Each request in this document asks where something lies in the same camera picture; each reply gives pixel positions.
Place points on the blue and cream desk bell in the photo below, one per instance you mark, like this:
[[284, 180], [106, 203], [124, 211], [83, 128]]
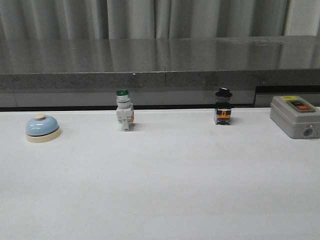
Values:
[[42, 128]]

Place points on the grey stone countertop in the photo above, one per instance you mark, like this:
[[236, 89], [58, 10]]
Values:
[[158, 73]]

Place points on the grey pushbutton control box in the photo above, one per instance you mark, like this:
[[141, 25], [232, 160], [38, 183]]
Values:
[[296, 117]]

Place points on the grey curtain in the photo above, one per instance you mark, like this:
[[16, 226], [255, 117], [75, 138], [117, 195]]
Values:
[[156, 19]]

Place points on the green pushbutton switch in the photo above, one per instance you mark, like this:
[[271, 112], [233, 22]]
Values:
[[125, 109]]

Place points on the black rotary selector switch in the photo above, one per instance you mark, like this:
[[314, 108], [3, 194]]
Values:
[[223, 109]]

